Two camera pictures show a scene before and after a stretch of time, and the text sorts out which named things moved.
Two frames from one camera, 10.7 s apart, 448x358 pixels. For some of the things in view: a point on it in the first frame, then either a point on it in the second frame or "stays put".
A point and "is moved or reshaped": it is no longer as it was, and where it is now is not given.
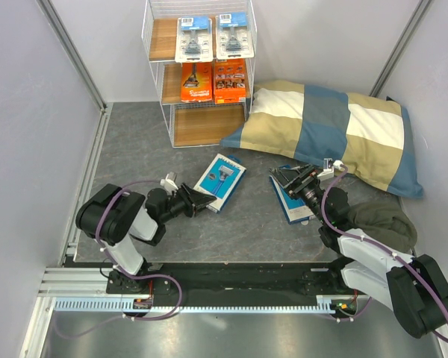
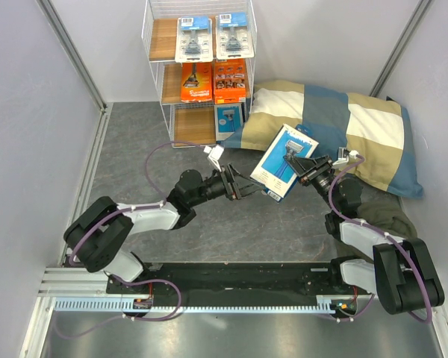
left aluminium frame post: x=69 y=45 stays put
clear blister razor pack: x=193 y=42 stays put
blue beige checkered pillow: x=370 y=136 stays put
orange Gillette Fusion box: x=196 y=81 stays put
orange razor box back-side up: x=230 y=80 stays put
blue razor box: x=295 y=208 to x=272 y=171
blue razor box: x=222 y=179 is moved or reshaped
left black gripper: x=193 y=200 to x=237 y=186
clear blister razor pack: x=233 y=39 stays put
